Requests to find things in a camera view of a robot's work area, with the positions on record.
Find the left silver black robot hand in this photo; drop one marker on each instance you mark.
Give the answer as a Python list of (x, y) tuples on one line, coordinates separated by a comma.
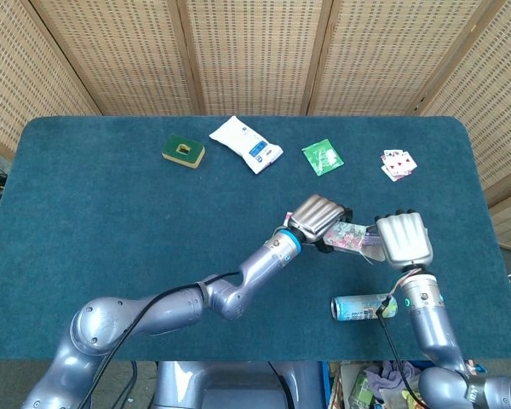
[(317, 215)]

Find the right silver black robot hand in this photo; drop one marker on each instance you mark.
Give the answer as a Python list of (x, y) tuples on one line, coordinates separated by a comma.
[(404, 238)]

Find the floral white box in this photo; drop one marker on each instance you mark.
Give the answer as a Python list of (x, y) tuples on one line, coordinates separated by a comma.
[(345, 236)]

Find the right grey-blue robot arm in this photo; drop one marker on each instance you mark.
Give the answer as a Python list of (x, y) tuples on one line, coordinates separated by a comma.
[(426, 324)]

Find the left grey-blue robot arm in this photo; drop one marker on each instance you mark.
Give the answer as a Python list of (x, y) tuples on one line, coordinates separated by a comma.
[(162, 313)]

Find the green sachet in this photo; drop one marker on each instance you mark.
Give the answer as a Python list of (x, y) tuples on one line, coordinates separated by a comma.
[(321, 157)]

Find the playing card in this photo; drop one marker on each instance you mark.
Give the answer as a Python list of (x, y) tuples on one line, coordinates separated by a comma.
[(402, 162), (405, 173), (389, 173), (389, 153)]

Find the light blue drink can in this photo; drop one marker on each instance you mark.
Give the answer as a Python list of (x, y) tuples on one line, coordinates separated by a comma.
[(353, 307)]

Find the white wet wipes pack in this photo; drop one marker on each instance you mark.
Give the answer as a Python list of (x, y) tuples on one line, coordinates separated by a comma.
[(242, 140)]

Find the purple cloth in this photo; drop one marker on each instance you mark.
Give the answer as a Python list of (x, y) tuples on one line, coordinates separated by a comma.
[(389, 375)]

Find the green yellow sponge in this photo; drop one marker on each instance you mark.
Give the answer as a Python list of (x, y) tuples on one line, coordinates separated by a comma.
[(185, 153)]

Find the orange teal packet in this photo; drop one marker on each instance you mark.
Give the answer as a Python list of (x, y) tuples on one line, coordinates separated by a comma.
[(476, 367)]

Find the green packet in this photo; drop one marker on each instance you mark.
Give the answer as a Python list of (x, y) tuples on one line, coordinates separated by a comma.
[(359, 389)]

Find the woven wooden screen panel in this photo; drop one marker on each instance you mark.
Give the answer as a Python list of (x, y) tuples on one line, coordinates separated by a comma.
[(255, 55), (379, 55), (17, 85), (123, 55), (494, 106)]

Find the clear plastic bag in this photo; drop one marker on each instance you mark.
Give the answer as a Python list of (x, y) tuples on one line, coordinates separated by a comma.
[(394, 398)]

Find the yellow green snack pack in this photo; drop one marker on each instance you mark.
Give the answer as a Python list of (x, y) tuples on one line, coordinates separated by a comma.
[(410, 400)]

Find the grey-blue robot torso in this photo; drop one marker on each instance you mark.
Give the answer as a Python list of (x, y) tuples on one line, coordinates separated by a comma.
[(238, 383)]

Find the teal felt table mat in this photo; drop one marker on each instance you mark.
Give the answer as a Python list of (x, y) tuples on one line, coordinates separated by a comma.
[(110, 234)]

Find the blue metal post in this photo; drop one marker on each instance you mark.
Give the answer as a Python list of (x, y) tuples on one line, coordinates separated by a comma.
[(325, 383)]

